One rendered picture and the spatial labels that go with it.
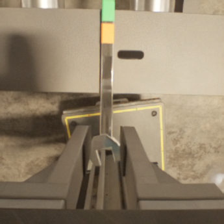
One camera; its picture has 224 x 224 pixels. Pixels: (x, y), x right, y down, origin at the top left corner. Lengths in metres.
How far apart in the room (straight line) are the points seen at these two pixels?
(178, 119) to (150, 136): 0.46
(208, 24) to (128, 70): 0.10
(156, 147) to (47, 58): 1.09
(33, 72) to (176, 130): 1.47
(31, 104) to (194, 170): 1.66
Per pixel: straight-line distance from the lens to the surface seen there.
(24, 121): 1.62
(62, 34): 0.20
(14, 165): 1.87
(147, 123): 1.13
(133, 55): 0.43
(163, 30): 0.20
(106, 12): 0.19
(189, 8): 0.66
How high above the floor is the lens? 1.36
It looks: 74 degrees down
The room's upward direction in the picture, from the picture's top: 176 degrees clockwise
